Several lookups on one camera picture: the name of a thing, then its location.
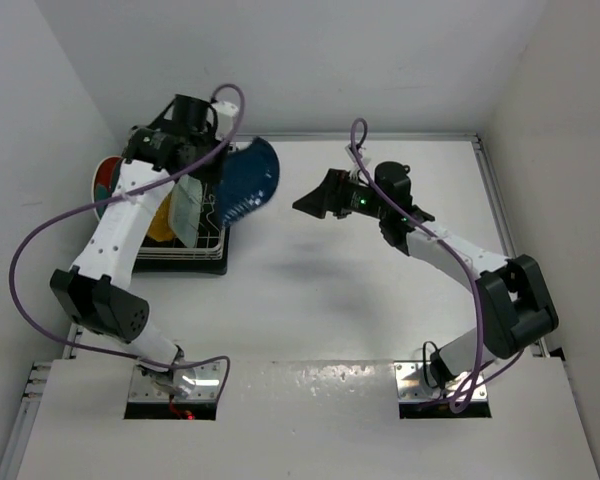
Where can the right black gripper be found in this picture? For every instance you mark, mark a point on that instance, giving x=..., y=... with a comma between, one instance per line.
x=330, y=195

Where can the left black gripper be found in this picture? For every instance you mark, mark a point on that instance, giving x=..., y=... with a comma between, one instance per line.
x=212, y=175

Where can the dark blue leaf dish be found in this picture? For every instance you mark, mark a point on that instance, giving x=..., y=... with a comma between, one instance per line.
x=249, y=180

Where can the light green divided tray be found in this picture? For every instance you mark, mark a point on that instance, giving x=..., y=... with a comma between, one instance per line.
x=185, y=209

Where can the yellow dotted plate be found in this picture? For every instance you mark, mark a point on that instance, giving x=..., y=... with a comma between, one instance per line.
x=159, y=229

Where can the red blue floral plate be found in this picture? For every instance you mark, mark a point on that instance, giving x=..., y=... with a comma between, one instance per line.
x=105, y=178

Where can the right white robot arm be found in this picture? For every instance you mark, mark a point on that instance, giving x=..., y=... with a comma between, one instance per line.
x=514, y=302

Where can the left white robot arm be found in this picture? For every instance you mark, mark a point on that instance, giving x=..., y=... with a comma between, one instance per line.
x=95, y=291

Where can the black drip tray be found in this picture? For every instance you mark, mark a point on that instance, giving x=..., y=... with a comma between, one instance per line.
x=175, y=151

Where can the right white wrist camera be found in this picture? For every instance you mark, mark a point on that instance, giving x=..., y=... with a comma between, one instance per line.
x=358, y=158

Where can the wire dish rack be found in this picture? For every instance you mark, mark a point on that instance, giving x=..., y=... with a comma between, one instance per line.
x=173, y=255

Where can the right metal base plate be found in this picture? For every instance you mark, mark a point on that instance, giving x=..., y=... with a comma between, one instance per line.
x=411, y=385

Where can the metal base plate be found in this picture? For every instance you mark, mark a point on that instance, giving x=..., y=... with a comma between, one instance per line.
x=205, y=385
x=411, y=385

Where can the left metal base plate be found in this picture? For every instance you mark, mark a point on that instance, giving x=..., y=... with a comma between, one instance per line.
x=205, y=385

